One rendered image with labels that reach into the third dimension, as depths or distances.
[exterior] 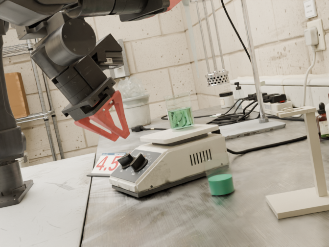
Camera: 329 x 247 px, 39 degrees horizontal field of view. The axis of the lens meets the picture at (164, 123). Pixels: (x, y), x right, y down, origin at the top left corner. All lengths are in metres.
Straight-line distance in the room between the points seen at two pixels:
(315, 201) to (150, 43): 2.78
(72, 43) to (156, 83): 2.64
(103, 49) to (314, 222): 0.45
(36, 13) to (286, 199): 0.39
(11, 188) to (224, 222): 0.57
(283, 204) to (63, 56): 0.38
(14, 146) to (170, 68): 2.39
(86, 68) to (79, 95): 0.05
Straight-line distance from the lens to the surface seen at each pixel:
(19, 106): 3.00
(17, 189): 1.07
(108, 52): 0.82
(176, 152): 0.83
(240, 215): 0.64
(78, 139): 3.33
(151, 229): 0.65
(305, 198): 0.65
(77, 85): 0.77
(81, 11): 0.60
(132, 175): 0.84
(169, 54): 3.34
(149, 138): 0.89
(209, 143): 0.87
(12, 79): 3.01
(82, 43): 0.71
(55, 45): 0.71
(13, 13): 0.58
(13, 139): 1.04
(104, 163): 1.11
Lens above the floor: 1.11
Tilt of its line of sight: 6 degrees down
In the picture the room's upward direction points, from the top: 11 degrees counter-clockwise
